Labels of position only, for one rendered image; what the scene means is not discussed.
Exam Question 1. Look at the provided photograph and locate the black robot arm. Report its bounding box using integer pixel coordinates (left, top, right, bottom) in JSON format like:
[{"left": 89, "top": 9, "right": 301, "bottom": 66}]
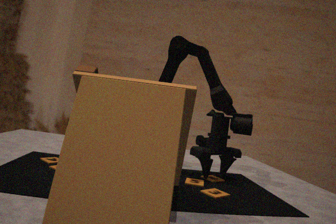
[{"left": 159, "top": 36, "right": 253, "bottom": 136}]

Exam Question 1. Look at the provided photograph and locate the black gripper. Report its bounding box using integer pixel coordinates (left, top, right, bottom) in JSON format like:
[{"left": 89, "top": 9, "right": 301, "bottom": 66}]
[{"left": 190, "top": 130, "right": 242, "bottom": 179}]

